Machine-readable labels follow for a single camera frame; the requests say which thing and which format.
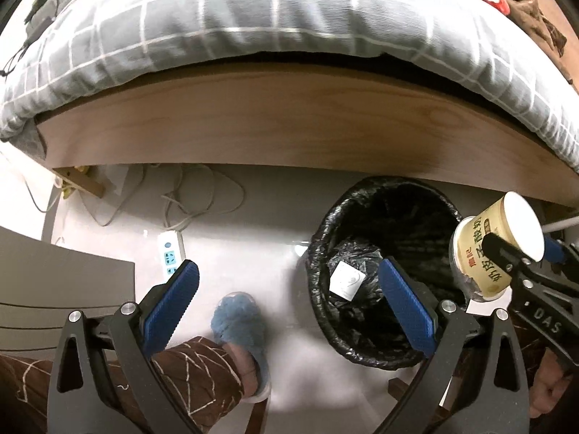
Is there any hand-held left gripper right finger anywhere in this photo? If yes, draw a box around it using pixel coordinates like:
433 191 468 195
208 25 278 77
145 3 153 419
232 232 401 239
375 257 532 434

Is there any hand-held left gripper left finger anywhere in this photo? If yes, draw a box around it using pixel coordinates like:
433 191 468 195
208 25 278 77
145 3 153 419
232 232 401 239
45 259 202 434

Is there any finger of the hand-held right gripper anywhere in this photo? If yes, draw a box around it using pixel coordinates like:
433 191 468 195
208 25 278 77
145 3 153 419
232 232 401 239
482 232 544 290
542 236 579 281

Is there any tan paper cup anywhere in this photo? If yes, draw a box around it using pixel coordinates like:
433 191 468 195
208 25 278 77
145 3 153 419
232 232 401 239
449 191 546 303

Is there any trash bin with black bag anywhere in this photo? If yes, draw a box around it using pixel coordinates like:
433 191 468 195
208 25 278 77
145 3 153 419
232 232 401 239
304 176 471 368

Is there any person's right hand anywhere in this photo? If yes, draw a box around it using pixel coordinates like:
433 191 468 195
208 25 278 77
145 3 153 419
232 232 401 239
528 350 579 419

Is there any white rod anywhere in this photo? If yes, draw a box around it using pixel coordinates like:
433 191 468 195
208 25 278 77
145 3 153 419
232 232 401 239
540 217 579 235

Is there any white power strip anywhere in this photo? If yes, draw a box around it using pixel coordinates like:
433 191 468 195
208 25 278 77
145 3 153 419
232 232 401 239
158 230 186 281

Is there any white square packet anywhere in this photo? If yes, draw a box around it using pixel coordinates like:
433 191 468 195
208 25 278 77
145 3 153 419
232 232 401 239
329 262 366 301

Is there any blue fuzzy slipper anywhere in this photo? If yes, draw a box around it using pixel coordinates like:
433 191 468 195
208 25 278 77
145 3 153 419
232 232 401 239
211 293 271 402

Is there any person's leg in brown pants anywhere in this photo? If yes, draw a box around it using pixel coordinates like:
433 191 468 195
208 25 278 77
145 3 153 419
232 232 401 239
0 337 259 434

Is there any wooden chair leg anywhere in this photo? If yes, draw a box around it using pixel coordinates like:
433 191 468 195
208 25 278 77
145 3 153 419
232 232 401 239
244 400 269 434
388 377 410 401

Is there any grey chair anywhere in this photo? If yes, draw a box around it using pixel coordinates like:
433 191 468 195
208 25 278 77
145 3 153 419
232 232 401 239
0 226 136 352

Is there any wooden bed leg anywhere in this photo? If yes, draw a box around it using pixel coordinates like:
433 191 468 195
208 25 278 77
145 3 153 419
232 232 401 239
52 166 109 199

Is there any wooden headboard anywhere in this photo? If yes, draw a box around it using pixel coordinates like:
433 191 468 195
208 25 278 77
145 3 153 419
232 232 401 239
527 0 579 95

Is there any brown fleece garment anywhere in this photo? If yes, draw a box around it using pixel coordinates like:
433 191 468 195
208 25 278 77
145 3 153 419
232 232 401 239
495 0 568 58

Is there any grey checked bed sheet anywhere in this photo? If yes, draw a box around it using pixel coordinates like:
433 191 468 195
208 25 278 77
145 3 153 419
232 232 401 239
0 0 579 166

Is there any white power cable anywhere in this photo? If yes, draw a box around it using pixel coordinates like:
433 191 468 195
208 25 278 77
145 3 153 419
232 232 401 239
160 165 245 232

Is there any thin grey cable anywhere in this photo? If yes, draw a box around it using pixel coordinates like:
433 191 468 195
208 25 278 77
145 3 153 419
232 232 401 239
84 165 152 227

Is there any wooden bed frame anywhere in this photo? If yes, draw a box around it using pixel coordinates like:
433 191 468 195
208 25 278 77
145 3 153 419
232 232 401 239
34 70 579 218

